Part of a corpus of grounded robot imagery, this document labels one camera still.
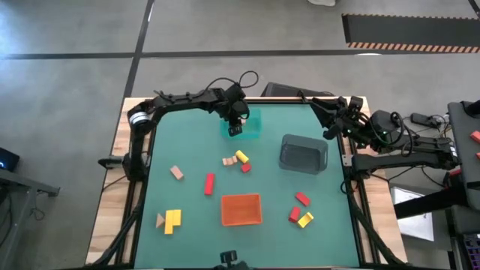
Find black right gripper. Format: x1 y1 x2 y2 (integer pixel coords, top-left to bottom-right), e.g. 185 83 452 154
310 95 372 149

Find red rectangular block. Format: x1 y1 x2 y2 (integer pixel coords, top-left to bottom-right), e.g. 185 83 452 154
294 191 312 208
287 206 302 224

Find long red block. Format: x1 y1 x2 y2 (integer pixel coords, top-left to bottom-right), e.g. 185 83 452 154
203 172 216 197

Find yellow arch block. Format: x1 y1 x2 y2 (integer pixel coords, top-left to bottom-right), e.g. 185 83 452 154
297 211 315 230

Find teal plastic bin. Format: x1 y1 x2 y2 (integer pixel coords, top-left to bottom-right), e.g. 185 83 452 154
220 107 263 141

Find grey plastic bin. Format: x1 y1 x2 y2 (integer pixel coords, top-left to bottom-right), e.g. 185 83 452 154
278 133 329 176

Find black box behind table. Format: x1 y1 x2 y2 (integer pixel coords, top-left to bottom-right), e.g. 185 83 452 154
260 81 335 98

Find black power strip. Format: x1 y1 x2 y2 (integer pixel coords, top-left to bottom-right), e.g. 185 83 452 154
410 112 442 128

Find orange plastic bin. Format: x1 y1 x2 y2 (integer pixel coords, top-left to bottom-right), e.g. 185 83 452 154
220 193 263 227

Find black hazard-striped floor mat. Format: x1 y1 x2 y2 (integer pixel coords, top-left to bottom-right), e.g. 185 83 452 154
341 13 480 54

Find black stand leg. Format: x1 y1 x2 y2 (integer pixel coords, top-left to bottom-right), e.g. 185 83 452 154
393 188 468 221

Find white paper sheet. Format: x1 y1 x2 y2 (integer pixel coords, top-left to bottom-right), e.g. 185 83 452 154
389 186 435 242

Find long yellow block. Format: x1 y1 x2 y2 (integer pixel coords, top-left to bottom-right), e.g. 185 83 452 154
163 209 176 236

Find black side table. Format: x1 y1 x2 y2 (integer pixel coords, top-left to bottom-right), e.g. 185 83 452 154
447 99 480 212

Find green table mat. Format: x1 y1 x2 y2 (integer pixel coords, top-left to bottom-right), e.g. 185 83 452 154
133 103 361 269

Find backlit keyboard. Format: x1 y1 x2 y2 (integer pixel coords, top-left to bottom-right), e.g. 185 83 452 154
463 232 480 270

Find grey desk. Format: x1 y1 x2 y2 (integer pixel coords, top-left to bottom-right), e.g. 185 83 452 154
0 167 61 270

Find black device with blue light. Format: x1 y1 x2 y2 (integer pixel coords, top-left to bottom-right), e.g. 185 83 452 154
0 146 21 173

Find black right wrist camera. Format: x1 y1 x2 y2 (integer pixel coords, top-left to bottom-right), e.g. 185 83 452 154
349 95 365 113

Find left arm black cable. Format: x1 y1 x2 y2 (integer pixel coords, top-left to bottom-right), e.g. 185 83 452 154
204 70 260 95

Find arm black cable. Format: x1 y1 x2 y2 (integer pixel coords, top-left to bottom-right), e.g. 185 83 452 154
389 111 416 158
204 70 260 95

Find black aluminium table frame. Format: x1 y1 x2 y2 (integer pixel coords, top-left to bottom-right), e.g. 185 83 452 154
89 96 408 270

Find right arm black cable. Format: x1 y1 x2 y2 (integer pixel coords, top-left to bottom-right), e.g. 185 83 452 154
389 111 416 158

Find black table-level camera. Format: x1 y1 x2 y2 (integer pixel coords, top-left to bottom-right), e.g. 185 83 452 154
213 250 248 270

